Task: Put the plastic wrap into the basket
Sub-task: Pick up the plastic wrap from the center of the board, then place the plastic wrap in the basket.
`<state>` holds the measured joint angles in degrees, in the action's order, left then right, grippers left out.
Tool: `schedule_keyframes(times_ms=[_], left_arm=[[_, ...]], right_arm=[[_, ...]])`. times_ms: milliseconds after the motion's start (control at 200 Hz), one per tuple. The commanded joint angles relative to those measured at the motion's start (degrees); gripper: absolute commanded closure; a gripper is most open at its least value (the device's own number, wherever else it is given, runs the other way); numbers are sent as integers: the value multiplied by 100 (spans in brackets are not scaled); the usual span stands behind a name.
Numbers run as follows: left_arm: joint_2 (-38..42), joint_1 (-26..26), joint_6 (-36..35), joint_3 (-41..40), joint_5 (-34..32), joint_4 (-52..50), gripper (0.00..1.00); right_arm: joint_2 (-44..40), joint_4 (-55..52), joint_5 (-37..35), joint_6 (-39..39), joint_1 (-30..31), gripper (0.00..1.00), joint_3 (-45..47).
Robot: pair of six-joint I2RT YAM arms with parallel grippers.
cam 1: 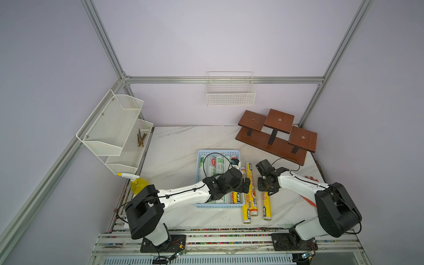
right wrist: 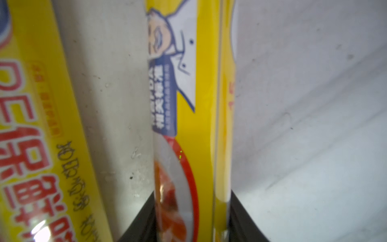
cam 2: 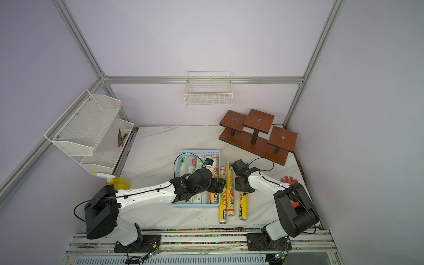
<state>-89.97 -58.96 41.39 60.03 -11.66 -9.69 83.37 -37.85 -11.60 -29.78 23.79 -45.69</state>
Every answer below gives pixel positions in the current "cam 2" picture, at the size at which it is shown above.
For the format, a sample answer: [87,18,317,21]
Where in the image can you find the yellow wrap roll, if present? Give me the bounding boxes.
[239,192,247,221]
[209,156,219,204]
[226,162,235,217]
[219,166,227,224]

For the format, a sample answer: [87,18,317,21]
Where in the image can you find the light blue plastic basket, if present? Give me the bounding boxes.
[172,149,221,208]

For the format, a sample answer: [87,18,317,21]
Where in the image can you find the white mesh two-tier shelf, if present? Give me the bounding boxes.
[44,90,134,174]

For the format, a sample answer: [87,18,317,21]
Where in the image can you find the white wrap roll large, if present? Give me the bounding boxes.
[202,156,214,204]

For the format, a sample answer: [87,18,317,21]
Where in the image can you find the aluminium frame rails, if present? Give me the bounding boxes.
[0,0,345,265]

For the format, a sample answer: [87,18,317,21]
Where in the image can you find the yellow spray bottle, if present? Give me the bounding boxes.
[93,173,130,190]

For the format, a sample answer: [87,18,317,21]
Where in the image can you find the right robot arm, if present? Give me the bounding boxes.
[232,160,320,241]

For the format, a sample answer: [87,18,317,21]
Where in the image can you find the brown sticks in shelf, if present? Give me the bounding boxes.
[117,129,128,147]

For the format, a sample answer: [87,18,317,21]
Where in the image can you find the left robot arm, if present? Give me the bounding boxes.
[83,168,226,246]

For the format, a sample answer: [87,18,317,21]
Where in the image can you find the brown wooden tiered stand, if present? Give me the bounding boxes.
[219,109,298,166]

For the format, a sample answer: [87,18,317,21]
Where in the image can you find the white green wrap roll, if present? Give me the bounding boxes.
[176,154,188,177]

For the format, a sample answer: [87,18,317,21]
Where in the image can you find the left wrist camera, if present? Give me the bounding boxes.
[204,157,214,168]

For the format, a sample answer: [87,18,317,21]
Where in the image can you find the white wire wall basket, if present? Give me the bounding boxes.
[184,71,233,107]

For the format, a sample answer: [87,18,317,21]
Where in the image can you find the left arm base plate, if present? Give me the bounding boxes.
[114,235,162,254]

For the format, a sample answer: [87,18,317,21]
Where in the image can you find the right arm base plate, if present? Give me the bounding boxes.
[246,233,292,251]

